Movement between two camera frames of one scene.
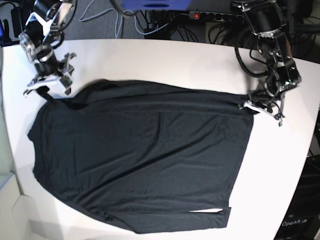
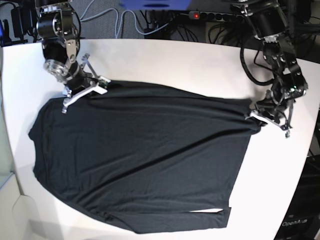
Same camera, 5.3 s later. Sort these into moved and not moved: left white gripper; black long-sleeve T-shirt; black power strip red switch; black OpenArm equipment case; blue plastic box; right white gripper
Moved: right white gripper; left white gripper
Not moved: black long-sleeve T-shirt; black power strip red switch; black OpenArm equipment case; blue plastic box
